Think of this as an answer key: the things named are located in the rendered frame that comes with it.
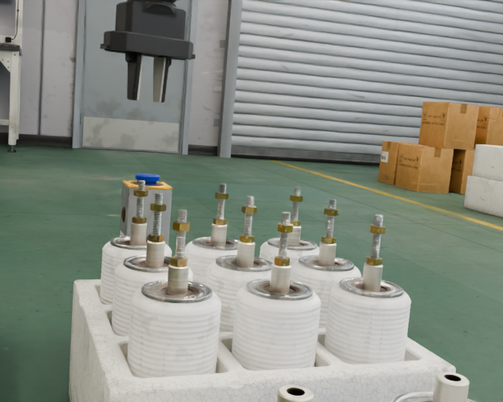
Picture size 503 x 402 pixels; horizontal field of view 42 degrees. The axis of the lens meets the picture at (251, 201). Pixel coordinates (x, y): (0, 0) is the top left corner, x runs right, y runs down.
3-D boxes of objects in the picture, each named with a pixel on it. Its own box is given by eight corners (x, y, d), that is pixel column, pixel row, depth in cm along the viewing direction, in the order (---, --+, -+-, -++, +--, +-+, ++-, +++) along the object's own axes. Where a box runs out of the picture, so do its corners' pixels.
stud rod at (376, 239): (366, 277, 78) (373, 214, 77) (369, 275, 79) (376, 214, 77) (374, 278, 77) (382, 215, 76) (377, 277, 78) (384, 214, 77)
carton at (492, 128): (515, 152, 453) (521, 108, 448) (485, 151, 446) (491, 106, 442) (489, 149, 481) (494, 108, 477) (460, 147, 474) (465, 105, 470)
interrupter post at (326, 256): (321, 263, 90) (323, 240, 90) (337, 266, 89) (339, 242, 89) (314, 266, 88) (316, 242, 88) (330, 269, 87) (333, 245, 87)
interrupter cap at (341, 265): (311, 257, 94) (312, 252, 94) (362, 267, 90) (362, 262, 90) (288, 266, 87) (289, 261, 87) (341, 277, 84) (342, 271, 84)
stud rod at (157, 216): (160, 254, 80) (164, 194, 79) (152, 254, 80) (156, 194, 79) (157, 253, 81) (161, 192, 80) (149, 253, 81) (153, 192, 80)
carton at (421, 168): (448, 193, 439) (453, 148, 435) (417, 191, 432) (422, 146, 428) (424, 187, 467) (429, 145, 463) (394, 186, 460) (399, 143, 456)
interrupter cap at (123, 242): (98, 244, 91) (98, 239, 91) (137, 238, 97) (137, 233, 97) (137, 254, 87) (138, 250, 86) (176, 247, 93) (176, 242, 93)
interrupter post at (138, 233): (125, 245, 91) (126, 222, 91) (137, 243, 93) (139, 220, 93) (137, 248, 90) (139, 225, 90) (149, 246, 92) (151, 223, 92)
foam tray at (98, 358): (100, 567, 63) (110, 392, 61) (68, 393, 100) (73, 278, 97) (438, 513, 77) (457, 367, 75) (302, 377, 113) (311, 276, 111)
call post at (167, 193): (117, 374, 108) (128, 187, 104) (112, 358, 115) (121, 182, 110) (160, 372, 111) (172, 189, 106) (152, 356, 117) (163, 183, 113)
